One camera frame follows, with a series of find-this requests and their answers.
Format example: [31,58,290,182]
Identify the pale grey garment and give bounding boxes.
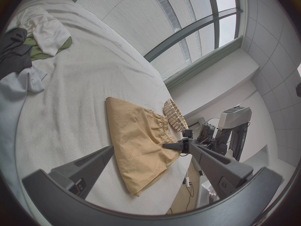
[0,65,47,126]

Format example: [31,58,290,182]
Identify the window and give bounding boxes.
[75,0,245,79]

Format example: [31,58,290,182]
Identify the round woven basket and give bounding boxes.
[164,99,188,132]

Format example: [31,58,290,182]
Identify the white garment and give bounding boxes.
[12,7,72,57]

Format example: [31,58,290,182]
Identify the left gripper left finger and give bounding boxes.
[49,145,115,198]

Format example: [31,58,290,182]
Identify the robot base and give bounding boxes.
[194,180,221,209]

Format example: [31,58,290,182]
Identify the black garment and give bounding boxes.
[0,28,33,79]

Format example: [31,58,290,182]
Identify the green garment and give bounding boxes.
[26,35,72,61]

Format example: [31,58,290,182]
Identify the tan shorts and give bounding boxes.
[106,97,180,197]

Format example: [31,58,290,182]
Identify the bed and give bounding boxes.
[0,0,200,215]

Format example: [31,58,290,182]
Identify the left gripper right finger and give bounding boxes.
[190,142,254,200]

